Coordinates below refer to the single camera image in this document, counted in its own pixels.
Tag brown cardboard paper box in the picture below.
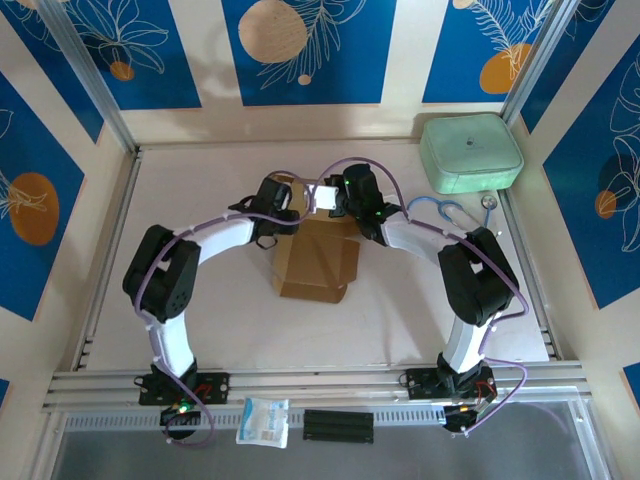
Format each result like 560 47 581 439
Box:
269 171 362 305

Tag mint green zip case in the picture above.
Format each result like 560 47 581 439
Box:
418 113 525 195

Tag blue stethoscope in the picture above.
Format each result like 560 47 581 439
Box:
407 193 504 239

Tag white blue plastic packet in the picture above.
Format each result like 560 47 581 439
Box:
235 397 291 448

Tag black ribbed block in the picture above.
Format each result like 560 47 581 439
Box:
303 409 375 445

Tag black left controller board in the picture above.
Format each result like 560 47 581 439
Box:
159 403 202 441

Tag black controller board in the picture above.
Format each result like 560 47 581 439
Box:
159 403 202 441
442 403 482 434

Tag black right controller board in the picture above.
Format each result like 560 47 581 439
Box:
442 403 482 434

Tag grey metal sheet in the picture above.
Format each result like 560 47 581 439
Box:
49 399 601 480

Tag aluminium frame cross rail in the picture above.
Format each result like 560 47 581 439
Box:
42 362 594 414

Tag aluminium table side rail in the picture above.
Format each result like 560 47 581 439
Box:
499 189 559 359
74 149 144 371

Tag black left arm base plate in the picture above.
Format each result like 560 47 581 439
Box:
138 372 231 406

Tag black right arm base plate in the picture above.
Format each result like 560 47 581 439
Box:
407 367 496 401

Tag aluminium frame post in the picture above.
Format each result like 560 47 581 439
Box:
502 0 581 126
37 0 139 154

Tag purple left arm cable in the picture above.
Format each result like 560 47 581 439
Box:
130 171 316 449

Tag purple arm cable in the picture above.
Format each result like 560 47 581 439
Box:
318 157 531 436
130 171 316 449

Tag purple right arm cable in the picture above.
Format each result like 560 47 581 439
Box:
318 157 531 436

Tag grey slotted cable duct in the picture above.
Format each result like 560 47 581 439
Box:
64 405 446 432

